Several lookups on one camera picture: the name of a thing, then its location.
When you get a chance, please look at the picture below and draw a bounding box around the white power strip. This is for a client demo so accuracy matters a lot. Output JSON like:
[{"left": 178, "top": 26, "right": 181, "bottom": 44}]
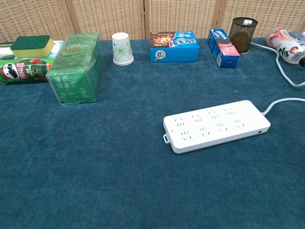
[{"left": 163, "top": 100, "right": 272, "bottom": 155}]

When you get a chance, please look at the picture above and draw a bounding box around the blue tablecloth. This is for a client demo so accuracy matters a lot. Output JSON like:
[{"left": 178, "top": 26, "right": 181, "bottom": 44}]
[{"left": 0, "top": 37, "right": 305, "bottom": 229}]

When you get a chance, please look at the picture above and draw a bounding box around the blue cookie box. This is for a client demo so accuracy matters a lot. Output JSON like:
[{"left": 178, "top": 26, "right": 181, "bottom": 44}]
[{"left": 149, "top": 31, "right": 200, "bottom": 63}]

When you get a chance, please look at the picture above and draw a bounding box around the white floral paper cup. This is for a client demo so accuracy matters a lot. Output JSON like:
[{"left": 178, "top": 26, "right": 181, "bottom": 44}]
[{"left": 112, "top": 32, "right": 134, "bottom": 66}]

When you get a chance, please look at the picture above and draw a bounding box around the green tea box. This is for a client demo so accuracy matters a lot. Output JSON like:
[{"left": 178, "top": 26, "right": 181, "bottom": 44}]
[{"left": 45, "top": 31, "right": 101, "bottom": 106}]

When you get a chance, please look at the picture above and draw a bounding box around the blue Oreo box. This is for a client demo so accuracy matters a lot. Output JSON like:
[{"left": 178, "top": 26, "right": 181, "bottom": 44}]
[{"left": 206, "top": 28, "right": 240, "bottom": 69}]

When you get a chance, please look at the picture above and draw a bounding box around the woven folding screen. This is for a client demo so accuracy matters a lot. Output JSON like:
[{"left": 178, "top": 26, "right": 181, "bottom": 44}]
[{"left": 0, "top": 0, "right": 305, "bottom": 43}]

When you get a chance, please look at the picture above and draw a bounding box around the black mesh pen holder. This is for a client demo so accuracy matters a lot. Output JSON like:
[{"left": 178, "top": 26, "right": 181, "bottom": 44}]
[{"left": 228, "top": 17, "right": 259, "bottom": 54}]

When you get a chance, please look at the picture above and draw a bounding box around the green Pringles can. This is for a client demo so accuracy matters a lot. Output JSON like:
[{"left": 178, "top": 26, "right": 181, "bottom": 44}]
[{"left": 0, "top": 58, "right": 53, "bottom": 84}]

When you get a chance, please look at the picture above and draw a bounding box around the green yellow sponge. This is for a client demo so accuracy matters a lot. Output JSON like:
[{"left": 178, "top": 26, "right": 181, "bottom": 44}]
[{"left": 10, "top": 35, "right": 55, "bottom": 58}]

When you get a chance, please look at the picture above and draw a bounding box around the white power cable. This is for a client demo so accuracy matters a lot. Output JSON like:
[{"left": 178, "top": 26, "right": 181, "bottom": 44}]
[{"left": 250, "top": 42, "right": 305, "bottom": 115}]

